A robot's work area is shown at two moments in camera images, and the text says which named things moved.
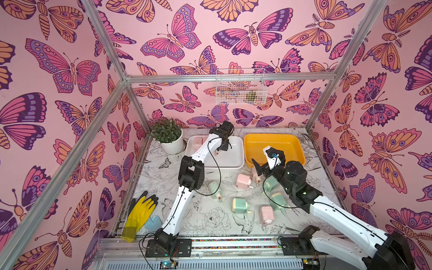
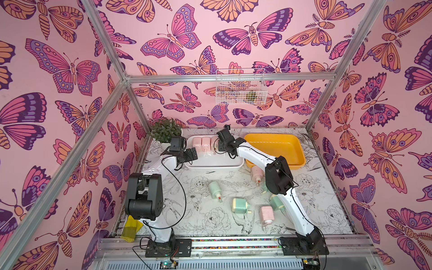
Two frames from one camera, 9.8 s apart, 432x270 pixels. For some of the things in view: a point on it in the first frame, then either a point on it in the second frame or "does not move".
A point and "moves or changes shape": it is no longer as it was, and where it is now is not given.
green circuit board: x=167 y=265 does not move
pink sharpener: x=266 y=215 does not move
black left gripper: x=226 y=147 → x=190 y=157
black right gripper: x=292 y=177 → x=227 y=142
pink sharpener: x=255 y=176 does not move
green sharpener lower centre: x=240 y=206 does not move
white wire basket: x=241 y=86 does not move
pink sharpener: x=198 y=143 does not move
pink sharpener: x=243 y=181 moves or changes shape
